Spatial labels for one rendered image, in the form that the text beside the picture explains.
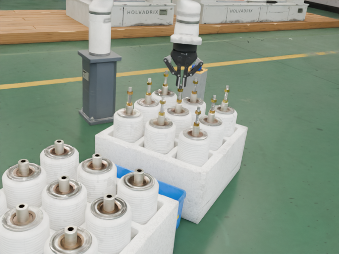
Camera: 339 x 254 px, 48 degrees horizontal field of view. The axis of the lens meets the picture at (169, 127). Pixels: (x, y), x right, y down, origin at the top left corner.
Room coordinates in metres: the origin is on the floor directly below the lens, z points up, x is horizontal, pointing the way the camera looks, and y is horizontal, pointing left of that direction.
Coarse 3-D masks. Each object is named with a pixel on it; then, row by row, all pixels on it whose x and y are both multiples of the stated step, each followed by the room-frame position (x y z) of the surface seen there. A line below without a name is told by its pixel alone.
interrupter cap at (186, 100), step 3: (183, 99) 1.29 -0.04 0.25; (186, 99) 1.29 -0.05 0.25; (189, 99) 1.30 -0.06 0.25; (198, 99) 1.30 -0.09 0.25; (201, 99) 1.30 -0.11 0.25; (186, 102) 1.26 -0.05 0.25; (189, 102) 1.26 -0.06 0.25; (195, 102) 1.28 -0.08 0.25; (198, 102) 1.28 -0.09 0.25; (201, 102) 1.28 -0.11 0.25; (195, 105) 1.25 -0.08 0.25
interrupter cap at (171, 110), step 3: (168, 108) 1.19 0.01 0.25; (171, 108) 1.19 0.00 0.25; (174, 108) 1.20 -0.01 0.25; (183, 108) 1.21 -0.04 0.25; (186, 108) 1.20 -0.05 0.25; (168, 111) 1.16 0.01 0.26; (171, 111) 1.17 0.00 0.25; (174, 111) 1.18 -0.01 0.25; (183, 111) 1.18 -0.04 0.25; (186, 111) 1.18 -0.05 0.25; (189, 111) 1.18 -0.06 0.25; (171, 114) 1.15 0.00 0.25; (174, 114) 1.15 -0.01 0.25; (177, 114) 1.15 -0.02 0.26; (180, 114) 1.15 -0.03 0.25; (183, 114) 1.15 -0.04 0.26; (186, 114) 1.16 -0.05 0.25
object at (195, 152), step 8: (208, 136) 1.02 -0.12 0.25; (184, 144) 0.99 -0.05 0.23; (192, 144) 0.97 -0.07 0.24; (200, 144) 0.98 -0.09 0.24; (208, 144) 1.00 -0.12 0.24; (184, 152) 0.98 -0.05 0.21; (192, 152) 0.98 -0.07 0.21; (200, 152) 0.98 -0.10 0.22; (208, 152) 1.01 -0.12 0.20; (184, 160) 0.98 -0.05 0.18; (192, 160) 0.97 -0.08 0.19; (200, 160) 0.98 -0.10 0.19
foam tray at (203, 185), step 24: (96, 144) 1.09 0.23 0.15; (120, 144) 1.05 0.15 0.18; (240, 144) 1.21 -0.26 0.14; (144, 168) 1.01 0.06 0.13; (168, 168) 0.97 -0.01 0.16; (192, 168) 0.94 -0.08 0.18; (216, 168) 1.00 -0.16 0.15; (192, 192) 0.93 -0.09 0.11; (216, 192) 1.04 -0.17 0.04; (192, 216) 0.93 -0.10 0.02
